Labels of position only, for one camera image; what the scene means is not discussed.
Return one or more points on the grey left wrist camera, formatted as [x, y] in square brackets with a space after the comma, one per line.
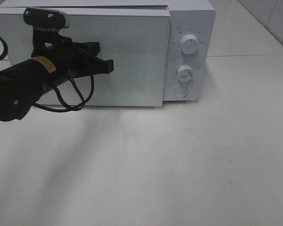
[46, 18]

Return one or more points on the white microwave oven body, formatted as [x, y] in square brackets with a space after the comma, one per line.
[186, 17]

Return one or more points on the round white door button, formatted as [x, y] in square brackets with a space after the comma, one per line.
[181, 92]

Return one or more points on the white microwave door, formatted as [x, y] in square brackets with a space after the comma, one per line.
[134, 38]

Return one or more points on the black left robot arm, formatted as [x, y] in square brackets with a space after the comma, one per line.
[19, 91]

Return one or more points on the white upper microwave knob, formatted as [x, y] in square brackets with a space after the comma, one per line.
[189, 44]

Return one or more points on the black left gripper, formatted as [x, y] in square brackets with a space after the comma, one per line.
[54, 56]

